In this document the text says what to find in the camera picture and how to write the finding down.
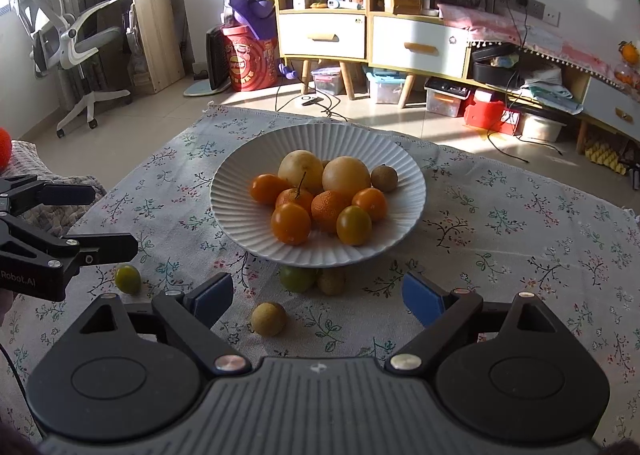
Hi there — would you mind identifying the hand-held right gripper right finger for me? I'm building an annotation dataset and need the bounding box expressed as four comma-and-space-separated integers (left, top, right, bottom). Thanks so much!
384, 271, 568, 378

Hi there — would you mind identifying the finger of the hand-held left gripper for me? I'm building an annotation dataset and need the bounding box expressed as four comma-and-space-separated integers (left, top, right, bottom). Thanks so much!
0, 215, 139, 271
0, 174, 97, 218

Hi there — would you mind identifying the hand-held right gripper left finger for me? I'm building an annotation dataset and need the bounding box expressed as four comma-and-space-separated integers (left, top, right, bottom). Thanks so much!
75, 271, 253, 378

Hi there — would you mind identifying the white ribbed plate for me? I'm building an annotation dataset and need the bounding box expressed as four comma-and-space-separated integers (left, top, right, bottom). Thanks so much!
209, 123, 427, 269

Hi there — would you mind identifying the greenish orange kumquat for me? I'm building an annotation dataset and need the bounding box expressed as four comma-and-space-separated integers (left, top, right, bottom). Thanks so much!
336, 205, 374, 247

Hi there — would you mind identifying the brown longan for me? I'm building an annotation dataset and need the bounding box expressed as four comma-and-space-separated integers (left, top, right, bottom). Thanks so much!
316, 267, 347, 297
251, 301, 288, 337
370, 164, 399, 194

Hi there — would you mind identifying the bumpy orange tangerine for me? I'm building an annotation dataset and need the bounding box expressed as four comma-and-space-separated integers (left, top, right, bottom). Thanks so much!
311, 190, 353, 234

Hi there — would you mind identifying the green kumquat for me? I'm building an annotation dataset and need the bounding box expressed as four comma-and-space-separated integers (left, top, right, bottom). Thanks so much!
114, 264, 142, 295
278, 265, 318, 294

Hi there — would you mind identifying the grey knitted blanket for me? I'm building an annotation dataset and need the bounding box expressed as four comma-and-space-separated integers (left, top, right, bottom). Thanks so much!
0, 139, 107, 236

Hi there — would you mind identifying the floral tablecloth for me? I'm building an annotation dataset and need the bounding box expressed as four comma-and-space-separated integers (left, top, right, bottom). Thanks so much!
0, 104, 640, 455

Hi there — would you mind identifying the large yellow passion fruit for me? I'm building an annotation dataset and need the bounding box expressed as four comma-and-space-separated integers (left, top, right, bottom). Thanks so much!
321, 156, 372, 200

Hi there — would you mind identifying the white office chair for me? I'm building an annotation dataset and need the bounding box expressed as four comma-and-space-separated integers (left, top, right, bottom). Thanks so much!
11, 0, 133, 138

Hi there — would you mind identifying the small yellow passion fruit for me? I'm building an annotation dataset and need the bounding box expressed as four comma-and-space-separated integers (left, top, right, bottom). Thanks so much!
277, 150, 326, 194

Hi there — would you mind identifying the wooden desk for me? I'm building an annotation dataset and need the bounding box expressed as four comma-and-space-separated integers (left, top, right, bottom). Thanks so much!
92, 0, 187, 94

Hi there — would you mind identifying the red box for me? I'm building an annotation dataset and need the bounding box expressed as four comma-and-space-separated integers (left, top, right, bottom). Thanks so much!
462, 97, 521, 136

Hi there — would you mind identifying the black lid storage box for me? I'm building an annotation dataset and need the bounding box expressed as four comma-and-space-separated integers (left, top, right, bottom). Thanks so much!
424, 77, 472, 118

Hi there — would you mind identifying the black panel heater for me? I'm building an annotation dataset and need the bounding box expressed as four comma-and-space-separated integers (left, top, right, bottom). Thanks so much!
184, 25, 232, 98

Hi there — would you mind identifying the white storage box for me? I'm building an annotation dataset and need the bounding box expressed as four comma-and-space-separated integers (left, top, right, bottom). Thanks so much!
520, 112, 568, 143

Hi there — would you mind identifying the blue lid storage box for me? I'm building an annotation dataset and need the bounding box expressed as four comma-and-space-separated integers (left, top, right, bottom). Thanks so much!
366, 72, 407, 104

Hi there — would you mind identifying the yellow egg tray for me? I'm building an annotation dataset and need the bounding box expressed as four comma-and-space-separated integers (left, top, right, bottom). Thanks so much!
584, 137, 628, 176

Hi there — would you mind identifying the clear storage box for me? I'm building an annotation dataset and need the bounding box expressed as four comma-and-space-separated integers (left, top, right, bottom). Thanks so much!
311, 66, 346, 96

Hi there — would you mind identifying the black basket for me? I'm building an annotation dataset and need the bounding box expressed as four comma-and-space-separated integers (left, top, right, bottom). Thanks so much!
471, 42, 526, 86

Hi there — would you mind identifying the low wooden drawer cabinet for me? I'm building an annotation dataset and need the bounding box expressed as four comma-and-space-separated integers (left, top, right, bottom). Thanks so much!
367, 10, 640, 156

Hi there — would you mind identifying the purple plush toy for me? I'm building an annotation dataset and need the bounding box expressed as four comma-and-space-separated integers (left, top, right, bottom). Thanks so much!
227, 0, 278, 40

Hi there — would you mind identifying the wooden shelf cabinet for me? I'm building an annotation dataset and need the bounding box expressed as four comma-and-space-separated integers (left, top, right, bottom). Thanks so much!
272, 0, 373, 100

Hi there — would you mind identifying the pink runner cloth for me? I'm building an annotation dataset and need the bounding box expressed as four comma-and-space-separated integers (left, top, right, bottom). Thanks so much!
437, 2, 640, 96

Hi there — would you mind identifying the small wooden box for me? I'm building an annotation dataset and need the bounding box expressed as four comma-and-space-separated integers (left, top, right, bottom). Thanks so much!
383, 0, 423, 16

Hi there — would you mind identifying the black floor cable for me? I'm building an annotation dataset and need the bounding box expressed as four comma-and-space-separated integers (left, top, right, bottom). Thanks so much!
487, 130, 563, 163
275, 80, 351, 123

